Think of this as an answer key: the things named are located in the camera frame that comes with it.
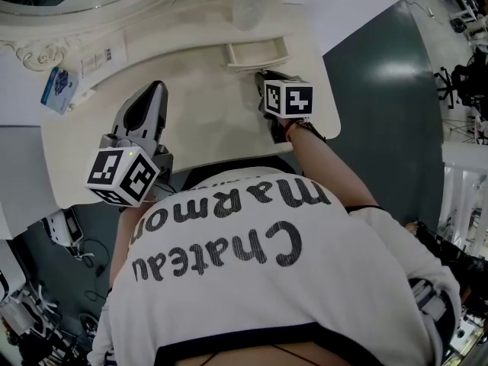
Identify white printed shirt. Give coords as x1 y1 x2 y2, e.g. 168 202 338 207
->
88 165 462 366

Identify white shelving rack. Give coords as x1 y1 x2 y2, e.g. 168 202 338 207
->
438 143 488 261

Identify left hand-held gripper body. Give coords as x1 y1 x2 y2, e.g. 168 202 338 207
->
84 124 175 207

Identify white device with screen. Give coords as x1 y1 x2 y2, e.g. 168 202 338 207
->
41 207 85 247

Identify black trousers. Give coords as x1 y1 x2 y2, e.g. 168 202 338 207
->
182 154 297 190

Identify blue printed packet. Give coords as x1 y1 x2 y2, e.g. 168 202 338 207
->
40 66 80 116

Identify clear glass vase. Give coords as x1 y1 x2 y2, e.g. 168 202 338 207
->
232 0 283 34

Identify black office chair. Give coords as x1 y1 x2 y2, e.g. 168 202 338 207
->
434 47 488 110

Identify black floor cable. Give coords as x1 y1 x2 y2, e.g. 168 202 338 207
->
75 237 111 278

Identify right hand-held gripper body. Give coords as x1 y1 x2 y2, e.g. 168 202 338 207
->
258 80 313 144

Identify red string bracelet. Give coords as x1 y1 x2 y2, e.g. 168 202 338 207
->
282 117 310 141

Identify small cream drawer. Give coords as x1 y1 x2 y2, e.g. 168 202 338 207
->
226 35 294 75

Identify person's right forearm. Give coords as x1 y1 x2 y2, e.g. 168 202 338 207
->
285 122 384 215

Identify white paper label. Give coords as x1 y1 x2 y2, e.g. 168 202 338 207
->
79 46 127 79

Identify cream ornate dressing table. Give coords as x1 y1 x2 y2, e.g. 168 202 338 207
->
0 0 342 209

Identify person's left forearm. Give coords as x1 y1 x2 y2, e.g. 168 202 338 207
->
109 204 153 293

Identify white boxy appliance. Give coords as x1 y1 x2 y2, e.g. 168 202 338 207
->
0 238 30 304

